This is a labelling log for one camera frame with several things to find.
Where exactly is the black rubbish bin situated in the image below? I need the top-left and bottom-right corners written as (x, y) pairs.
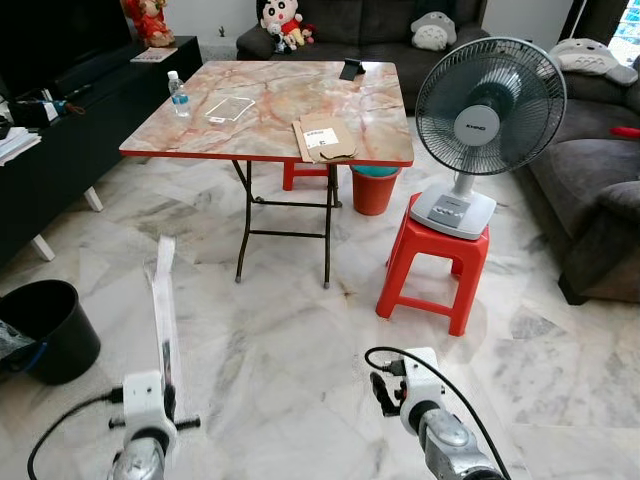
top-left (0, 280), bottom-right (102, 386)

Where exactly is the tall red plastic stool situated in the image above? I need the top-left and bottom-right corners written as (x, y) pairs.
top-left (376, 193), bottom-right (491, 337)

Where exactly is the orange bucket with teal rim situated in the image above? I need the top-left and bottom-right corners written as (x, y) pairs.
top-left (351, 165), bottom-right (401, 217)

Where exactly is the black TV cabinet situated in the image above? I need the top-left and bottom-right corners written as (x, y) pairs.
top-left (0, 36), bottom-right (203, 266)

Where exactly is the low red plastic stool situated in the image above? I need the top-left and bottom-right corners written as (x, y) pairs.
top-left (282, 160), bottom-right (331, 192)

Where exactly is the dark grey long sofa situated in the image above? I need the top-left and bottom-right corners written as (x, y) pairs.
top-left (520, 45), bottom-right (640, 306)

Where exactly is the clear plastic sleeve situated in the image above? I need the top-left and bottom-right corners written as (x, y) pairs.
top-left (205, 95), bottom-right (258, 123)

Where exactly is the brown cardboard parcel with label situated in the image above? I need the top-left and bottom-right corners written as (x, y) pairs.
top-left (292, 113), bottom-right (358, 164)

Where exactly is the stack of white papers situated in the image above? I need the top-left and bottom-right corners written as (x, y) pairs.
top-left (0, 127), bottom-right (42, 167)

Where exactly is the clear plastic water bottle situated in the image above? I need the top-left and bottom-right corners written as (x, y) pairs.
top-left (167, 71), bottom-right (191, 118)

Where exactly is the marble-top folding table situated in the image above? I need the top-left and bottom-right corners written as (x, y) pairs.
top-left (119, 60), bottom-right (415, 289)

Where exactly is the grey table fan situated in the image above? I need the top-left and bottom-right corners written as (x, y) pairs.
top-left (409, 37), bottom-right (568, 241)

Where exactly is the flat pale booklet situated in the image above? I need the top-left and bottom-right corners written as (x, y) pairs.
top-left (130, 47), bottom-right (178, 64)

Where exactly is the red costume doll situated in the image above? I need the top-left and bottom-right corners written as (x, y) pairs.
top-left (122, 0), bottom-right (175, 48)

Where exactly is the black flat television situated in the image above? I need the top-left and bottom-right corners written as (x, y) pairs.
top-left (0, 0), bottom-right (136, 101)

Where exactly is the large grey Totoro plush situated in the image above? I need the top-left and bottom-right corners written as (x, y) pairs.
top-left (549, 38), bottom-right (639, 87)

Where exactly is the bright window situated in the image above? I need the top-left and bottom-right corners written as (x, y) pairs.
top-left (610, 0), bottom-right (640, 67)

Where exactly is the cartoon boy plush doll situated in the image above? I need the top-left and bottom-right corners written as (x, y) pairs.
top-left (258, 0), bottom-right (314, 53)

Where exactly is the small grey Totoro plush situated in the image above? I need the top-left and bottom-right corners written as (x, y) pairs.
top-left (411, 11), bottom-right (458, 52)

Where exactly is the dark grey two-seat sofa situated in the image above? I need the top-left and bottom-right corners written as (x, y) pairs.
top-left (236, 0), bottom-right (491, 111)

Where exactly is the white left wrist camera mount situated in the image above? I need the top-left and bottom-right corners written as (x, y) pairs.
top-left (121, 370), bottom-right (179, 441)

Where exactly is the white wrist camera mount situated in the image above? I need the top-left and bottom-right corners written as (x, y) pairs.
top-left (398, 347), bottom-right (447, 434)
top-left (121, 370), bottom-right (179, 441)

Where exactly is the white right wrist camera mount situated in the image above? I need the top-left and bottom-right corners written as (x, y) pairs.
top-left (398, 347), bottom-right (447, 434)

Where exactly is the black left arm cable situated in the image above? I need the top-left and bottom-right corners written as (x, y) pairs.
top-left (27, 389), bottom-right (126, 480)

